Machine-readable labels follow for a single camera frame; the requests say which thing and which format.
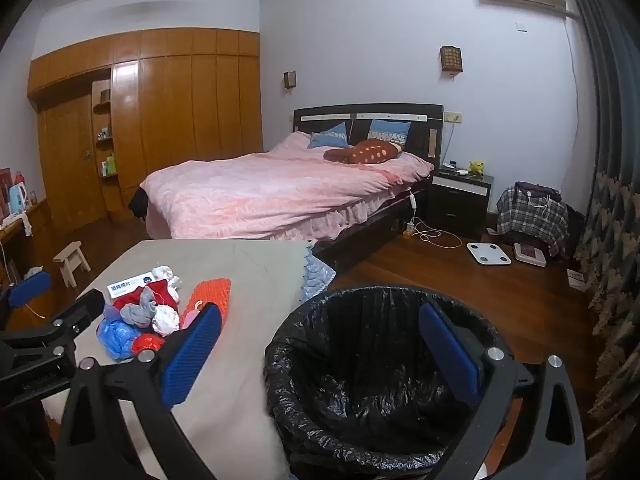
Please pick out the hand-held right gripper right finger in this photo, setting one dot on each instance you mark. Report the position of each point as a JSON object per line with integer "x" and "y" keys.
{"x": 450, "y": 355}

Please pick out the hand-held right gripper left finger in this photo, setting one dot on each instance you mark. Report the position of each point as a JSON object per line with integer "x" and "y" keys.
{"x": 192, "y": 355}

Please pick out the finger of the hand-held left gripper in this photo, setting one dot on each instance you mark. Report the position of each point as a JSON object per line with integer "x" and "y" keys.
{"x": 82, "y": 310}
{"x": 30, "y": 288}

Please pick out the red plastic bag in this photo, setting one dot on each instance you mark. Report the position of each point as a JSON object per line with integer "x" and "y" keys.
{"x": 147, "y": 344}

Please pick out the red cloth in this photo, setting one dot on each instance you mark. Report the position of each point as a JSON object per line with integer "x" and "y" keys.
{"x": 155, "y": 290}

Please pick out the black lined waste bin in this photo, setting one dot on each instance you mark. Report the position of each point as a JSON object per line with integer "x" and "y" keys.
{"x": 350, "y": 360}

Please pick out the pink crumpled cloth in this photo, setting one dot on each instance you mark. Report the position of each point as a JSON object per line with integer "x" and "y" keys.
{"x": 189, "y": 317}

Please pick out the blue plastic bag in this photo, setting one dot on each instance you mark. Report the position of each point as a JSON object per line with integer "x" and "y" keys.
{"x": 115, "y": 337}

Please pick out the white sock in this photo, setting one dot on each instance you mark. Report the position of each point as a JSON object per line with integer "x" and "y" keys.
{"x": 166, "y": 321}

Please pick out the white and blue packet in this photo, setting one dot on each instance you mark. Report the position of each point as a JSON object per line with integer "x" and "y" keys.
{"x": 125, "y": 285}

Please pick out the small wooden stool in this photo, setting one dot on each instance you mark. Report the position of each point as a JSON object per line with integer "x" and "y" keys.
{"x": 70, "y": 255}

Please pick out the grey sock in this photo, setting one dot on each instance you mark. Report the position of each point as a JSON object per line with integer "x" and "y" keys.
{"x": 137, "y": 315}

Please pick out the hanging white rag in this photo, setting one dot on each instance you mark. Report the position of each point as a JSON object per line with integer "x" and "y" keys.
{"x": 25, "y": 225}

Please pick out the orange mesh cloth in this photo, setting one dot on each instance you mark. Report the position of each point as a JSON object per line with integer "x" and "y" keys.
{"x": 212, "y": 292}

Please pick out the wooden side desk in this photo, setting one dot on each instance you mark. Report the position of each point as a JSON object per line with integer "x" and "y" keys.
{"x": 37, "y": 220}

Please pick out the small white cloth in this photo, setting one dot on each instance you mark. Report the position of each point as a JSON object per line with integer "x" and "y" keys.
{"x": 162, "y": 272}

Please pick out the light blue kettle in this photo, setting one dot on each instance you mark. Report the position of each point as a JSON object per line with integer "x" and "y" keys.
{"x": 17, "y": 200}

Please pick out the red box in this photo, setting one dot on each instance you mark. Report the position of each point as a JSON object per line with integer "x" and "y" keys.
{"x": 5, "y": 190}

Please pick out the white bathroom scale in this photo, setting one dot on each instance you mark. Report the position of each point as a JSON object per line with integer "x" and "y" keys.
{"x": 489, "y": 254}

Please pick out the red bottle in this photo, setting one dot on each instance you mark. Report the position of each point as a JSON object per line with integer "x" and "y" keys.
{"x": 19, "y": 178}

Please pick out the black cloth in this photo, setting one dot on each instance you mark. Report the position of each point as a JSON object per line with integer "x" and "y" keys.
{"x": 138, "y": 202}

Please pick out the red and white scale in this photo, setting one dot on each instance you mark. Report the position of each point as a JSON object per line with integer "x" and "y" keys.
{"x": 529, "y": 254}

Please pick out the white floor box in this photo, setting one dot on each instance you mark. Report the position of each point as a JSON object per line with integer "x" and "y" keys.
{"x": 575, "y": 279}

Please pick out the green bottle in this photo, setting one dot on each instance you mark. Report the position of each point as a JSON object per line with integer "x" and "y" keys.
{"x": 111, "y": 165}

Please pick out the light blue quilted cloth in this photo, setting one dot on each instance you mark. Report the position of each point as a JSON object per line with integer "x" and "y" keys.
{"x": 317, "y": 272}

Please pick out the dark nightstand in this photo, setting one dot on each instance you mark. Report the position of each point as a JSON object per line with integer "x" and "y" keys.
{"x": 457, "y": 205}

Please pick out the plaid cloth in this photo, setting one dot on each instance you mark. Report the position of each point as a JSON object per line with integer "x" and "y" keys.
{"x": 530, "y": 217}

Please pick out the small shelf bottles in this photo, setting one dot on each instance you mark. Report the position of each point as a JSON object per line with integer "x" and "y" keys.
{"x": 103, "y": 134}

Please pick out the pink blanket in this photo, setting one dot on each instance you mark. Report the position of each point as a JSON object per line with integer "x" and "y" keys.
{"x": 260, "y": 185}

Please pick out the white nightstand device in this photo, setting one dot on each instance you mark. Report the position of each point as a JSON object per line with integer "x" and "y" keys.
{"x": 452, "y": 169}

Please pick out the dark purple cloth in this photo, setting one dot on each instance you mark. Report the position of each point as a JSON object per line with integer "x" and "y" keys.
{"x": 537, "y": 190}

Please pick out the yellow plush toy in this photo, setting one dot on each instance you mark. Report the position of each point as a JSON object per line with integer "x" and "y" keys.
{"x": 476, "y": 169}

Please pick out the brown dotted pillow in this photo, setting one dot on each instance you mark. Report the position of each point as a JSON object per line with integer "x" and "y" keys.
{"x": 362, "y": 152}

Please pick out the wooden wardrobe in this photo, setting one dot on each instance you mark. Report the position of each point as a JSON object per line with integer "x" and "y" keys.
{"x": 190, "y": 110}

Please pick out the blue patterned pillow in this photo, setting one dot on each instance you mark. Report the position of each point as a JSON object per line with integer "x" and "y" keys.
{"x": 389, "y": 131}

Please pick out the dark wooden bed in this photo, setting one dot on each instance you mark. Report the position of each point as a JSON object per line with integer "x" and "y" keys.
{"x": 325, "y": 110}

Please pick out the grey patterned curtain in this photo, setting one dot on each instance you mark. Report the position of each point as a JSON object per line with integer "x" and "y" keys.
{"x": 610, "y": 110}

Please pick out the wall socket strip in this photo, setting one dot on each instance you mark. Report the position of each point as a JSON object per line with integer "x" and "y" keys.
{"x": 453, "y": 117}

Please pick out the small wall lamp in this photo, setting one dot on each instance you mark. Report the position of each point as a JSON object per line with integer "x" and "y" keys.
{"x": 289, "y": 80}

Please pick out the large wall lamp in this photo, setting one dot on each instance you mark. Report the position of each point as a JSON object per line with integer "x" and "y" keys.
{"x": 451, "y": 59}

